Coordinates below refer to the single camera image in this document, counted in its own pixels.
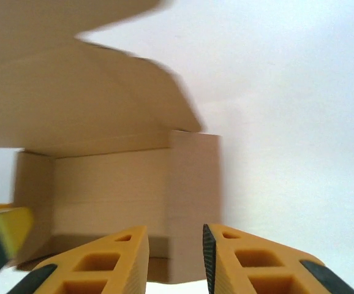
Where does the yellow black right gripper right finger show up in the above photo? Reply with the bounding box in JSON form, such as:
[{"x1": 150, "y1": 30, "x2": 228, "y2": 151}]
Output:
[{"x1": 203, "y1": 223, "x2": 354, "y2": 294}]

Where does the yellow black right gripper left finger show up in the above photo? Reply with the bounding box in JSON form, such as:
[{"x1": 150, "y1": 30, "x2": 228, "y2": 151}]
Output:
[{"x1": 11, "y1": 225, "x2": 150, "y2": 294}]

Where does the brown cardboard box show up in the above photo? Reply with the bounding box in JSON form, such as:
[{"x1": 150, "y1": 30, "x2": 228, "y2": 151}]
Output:
[{"x1": 0, "y1": 0, "x2": 223, "y2": 284}]

